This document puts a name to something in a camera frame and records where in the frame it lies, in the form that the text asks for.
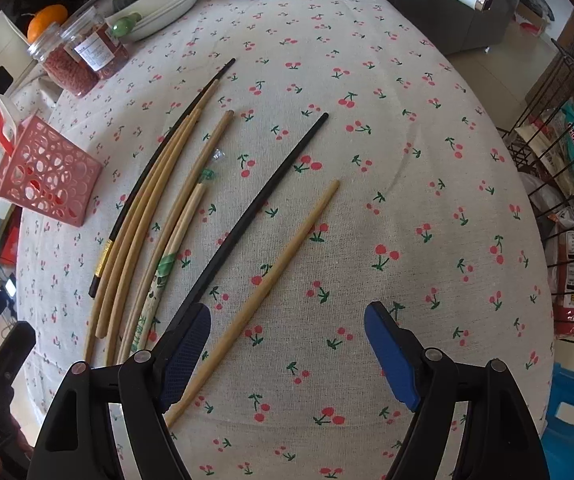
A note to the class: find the brown cardboard box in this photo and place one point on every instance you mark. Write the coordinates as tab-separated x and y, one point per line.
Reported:
567	35

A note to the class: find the cherry print tablecloth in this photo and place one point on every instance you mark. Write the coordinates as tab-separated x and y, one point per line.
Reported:
392	160

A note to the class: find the labelled clear jar red contents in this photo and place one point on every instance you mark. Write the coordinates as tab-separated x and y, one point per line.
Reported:
99	47

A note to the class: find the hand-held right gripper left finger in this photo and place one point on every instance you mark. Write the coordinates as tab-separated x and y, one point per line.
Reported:
187	345

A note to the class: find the plain black chopstick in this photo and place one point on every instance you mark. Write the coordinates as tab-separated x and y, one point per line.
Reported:
227	251

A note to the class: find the beige snack packet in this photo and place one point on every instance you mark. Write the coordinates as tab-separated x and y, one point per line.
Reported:
542	155

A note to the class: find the clear jar of red beans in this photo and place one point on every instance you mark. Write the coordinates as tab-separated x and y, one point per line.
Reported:
67	67

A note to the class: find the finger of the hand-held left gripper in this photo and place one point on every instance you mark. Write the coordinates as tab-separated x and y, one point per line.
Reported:
17	345

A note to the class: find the white plastic spoon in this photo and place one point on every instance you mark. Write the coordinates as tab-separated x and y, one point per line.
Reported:
6	107

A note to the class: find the small green round object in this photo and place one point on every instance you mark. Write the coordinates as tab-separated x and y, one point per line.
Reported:
124	25

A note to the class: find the pink perforated plastic basket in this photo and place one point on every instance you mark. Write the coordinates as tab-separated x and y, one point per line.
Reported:
52	175

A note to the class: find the black chopstick with gold band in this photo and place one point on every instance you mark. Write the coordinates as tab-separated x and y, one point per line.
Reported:
96	285

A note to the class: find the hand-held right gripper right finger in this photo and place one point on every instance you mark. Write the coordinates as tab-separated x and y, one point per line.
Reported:
392	355

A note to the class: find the white bowl stack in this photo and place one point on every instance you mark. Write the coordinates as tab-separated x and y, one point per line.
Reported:
177	0

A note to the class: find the orange fruit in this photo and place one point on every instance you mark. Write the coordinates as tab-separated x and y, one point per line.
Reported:
47	17

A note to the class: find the wooden chopstick with torn wrapper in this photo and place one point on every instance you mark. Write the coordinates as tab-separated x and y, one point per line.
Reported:
218	136

